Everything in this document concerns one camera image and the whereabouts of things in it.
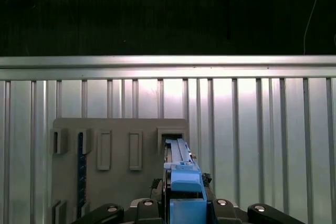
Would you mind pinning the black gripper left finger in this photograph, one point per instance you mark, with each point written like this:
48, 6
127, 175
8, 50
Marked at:
147, 212

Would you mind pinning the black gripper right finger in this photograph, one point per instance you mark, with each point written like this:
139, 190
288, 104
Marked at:
223, 212

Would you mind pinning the RAM stick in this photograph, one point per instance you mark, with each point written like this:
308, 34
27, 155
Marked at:
81, 171

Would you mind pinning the hard disk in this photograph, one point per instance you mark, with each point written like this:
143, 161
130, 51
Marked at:
183, 182

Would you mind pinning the grey parts rack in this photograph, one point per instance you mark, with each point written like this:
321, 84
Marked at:
118, 182

